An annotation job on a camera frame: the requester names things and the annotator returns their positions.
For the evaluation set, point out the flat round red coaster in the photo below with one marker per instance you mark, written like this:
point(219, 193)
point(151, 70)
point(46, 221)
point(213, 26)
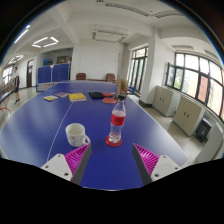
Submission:
point(113, 144)

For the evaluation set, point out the cream two-door cabinet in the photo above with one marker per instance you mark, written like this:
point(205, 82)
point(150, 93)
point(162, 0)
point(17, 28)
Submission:
point(166, 101)
point(187, 116)

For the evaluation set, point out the blue table with red legs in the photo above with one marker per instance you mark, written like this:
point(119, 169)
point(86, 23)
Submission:
point(6, 96)

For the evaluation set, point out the wide dark-framed window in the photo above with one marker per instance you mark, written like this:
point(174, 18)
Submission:
point(196, 83)

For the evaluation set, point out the dark door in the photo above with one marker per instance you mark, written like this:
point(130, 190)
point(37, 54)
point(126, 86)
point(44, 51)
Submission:
point(30, 73)

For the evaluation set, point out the ceiling air conditioner unit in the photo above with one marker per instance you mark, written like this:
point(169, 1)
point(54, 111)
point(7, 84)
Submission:
point(109, 36)

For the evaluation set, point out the brown armchair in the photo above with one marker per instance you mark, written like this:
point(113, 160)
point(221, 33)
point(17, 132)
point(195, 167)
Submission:
point(81, 76)
point(110, 77)

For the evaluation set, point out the brown paper bag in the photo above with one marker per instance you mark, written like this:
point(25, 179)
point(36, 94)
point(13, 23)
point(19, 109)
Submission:
point(122, 86)

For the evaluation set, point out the square ceiling light frame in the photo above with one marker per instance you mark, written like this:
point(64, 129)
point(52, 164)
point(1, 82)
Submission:
point(54, 39)
point(19, 57)

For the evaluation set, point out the white mug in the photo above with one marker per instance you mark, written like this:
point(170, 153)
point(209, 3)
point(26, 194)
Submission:
point(75, 133)

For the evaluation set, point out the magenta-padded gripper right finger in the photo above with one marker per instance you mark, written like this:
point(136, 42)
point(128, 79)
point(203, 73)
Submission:
point(146, 160)

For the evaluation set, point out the person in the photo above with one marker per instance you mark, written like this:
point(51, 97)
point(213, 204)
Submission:
point(16, 83)

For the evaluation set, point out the blue partition panels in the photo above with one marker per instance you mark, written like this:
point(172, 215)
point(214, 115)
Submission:
point(53, 73)

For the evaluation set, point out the black bin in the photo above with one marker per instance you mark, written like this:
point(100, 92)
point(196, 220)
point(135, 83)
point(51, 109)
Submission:
point(203, 130)

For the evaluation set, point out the small yellow and blue book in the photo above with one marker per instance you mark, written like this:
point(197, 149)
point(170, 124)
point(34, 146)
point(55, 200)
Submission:
point(50, 98)

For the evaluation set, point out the clear bottle with red label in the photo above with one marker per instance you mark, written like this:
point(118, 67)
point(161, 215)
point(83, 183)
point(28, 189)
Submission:
point(117, 120)

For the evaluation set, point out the tall dark-framed window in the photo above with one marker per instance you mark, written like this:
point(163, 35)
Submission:
point(138, 70)

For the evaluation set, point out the long ceiling strip light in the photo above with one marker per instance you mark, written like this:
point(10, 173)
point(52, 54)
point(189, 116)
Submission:
point(21, 35)

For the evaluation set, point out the grey pink booklet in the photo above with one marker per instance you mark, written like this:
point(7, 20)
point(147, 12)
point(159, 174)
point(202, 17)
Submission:
point(62, 94)

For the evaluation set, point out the black paddle case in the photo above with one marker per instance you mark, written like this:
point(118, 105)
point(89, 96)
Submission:
point(96, 95)

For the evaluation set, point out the white low cabinet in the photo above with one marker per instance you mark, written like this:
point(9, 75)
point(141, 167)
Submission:
point(213, 146)

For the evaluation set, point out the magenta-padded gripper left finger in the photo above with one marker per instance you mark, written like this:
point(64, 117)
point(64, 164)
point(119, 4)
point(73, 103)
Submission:
point(77, 159)

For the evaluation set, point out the red table tennis paddle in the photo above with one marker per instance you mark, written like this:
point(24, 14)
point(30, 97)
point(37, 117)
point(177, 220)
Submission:
point(109, 100)
point(107, 94)

